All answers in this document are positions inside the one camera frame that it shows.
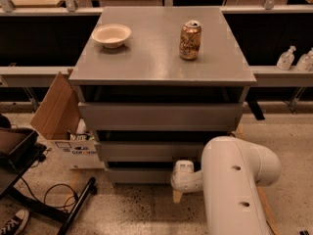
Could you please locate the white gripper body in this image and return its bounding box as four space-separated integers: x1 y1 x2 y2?
171 160 202 193

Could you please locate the grey bottom drawer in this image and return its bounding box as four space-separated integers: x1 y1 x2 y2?
107 168 172 184

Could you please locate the grey drawer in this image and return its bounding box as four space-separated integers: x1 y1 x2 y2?
95 142 203 163
107 168 172 184
78 103 243 131

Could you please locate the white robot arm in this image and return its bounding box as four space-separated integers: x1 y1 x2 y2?
171 136 282 235

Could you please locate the grey middle drawer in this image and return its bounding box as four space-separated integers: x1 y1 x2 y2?
95 142 203 163

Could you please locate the grey drawer cabinet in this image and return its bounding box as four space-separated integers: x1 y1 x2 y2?
69 7 255 184

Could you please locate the grey top drawer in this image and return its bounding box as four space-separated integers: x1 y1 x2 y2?
78 103 243 131

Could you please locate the open cardboard box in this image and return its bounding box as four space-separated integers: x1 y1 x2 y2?
30 72 105 169

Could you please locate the gold soda can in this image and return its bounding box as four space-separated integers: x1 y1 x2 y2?
179 20 201 60

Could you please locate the clear pump bottle left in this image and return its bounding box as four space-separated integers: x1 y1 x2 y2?
277 46 296 71

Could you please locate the clear pump bottle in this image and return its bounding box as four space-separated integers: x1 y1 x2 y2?
295 48 313 71
277 46 296 71

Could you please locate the white paper bowl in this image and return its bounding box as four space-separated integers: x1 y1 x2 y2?
92 23 131 49

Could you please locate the black and white sneaker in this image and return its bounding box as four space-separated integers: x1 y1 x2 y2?
0 210 29 235

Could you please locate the clear pump bottle right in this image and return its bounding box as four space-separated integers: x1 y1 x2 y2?
295 48 313 71

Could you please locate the black tray on cart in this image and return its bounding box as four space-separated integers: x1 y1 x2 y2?
0 128 38 167

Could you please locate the black looped cable left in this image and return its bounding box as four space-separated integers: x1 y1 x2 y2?
20 176 80 213

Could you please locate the black cart frame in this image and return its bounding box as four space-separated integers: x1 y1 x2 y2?
0 142 98 235

